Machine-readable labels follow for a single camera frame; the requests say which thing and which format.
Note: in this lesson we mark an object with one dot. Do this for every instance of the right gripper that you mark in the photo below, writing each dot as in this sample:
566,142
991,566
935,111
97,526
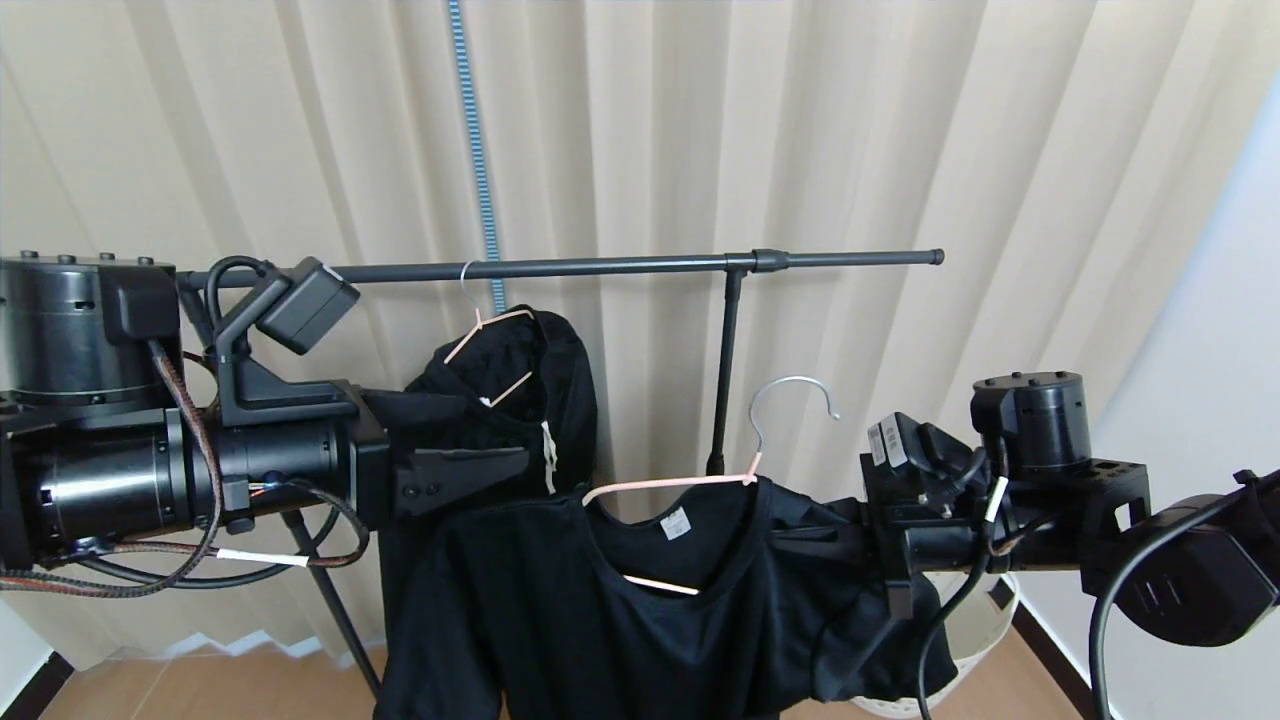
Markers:
940,550

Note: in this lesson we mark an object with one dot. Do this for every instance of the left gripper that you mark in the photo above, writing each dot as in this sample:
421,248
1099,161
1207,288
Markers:
270,465

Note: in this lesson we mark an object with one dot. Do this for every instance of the pink clothes hanger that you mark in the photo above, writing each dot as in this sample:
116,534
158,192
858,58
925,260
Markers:
660,484
478,325

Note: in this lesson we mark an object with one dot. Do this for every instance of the black garment with white label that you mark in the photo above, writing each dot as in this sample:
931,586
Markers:
620,650

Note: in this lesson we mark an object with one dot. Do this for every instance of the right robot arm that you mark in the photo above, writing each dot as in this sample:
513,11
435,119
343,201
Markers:
1200,570

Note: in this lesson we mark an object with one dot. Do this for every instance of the white laundry basket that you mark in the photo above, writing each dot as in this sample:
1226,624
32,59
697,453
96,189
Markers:
985,650

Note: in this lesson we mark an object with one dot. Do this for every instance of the black clothes rack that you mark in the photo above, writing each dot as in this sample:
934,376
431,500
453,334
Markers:
620,264

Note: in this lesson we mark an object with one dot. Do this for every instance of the beige curtain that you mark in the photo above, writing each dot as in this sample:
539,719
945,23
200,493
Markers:
900,120

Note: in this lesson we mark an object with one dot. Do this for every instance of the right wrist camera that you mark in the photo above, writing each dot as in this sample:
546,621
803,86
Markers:
915,445

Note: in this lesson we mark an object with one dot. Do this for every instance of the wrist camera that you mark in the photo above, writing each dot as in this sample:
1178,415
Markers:
915,445
305,305

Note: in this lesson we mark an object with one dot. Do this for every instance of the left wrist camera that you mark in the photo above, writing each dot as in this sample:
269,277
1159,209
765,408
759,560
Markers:
305,305

